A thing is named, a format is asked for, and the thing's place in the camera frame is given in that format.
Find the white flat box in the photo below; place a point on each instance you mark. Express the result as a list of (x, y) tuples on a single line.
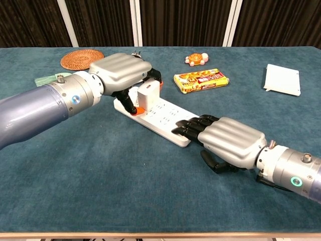
[(282, 79)]

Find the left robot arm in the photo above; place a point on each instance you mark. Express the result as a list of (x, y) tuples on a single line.
[(37, 108)]

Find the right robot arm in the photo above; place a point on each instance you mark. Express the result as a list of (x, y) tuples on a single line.
[(291, 168)]

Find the round woven brown coaster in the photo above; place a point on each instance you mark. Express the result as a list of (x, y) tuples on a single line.
[(77, 60)]

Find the white power strip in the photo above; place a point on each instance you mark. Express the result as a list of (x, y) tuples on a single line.
[(163, 118)]

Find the dark partition panel white frame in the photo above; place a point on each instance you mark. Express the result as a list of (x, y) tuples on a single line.
[(27, 22), (102, 22), (278, 22), (183, 22)]

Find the white charger adapter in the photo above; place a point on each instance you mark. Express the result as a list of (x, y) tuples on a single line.
[(148, 96)]

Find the teal carpet table mat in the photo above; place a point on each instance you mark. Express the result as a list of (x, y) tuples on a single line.
[(125, 180)]

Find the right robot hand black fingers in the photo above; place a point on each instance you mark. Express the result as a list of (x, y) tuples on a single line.
[(230, 140)]

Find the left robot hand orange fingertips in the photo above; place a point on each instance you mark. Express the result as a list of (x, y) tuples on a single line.
[(120, 72)]

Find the green hand brush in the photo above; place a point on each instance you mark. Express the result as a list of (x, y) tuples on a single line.
[(47, 79)]

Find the yellow snack pack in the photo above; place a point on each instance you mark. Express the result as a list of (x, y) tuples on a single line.
[(200, 80)]

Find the orange turtle toy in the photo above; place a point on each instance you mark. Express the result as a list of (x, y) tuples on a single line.
[(196, 59)]

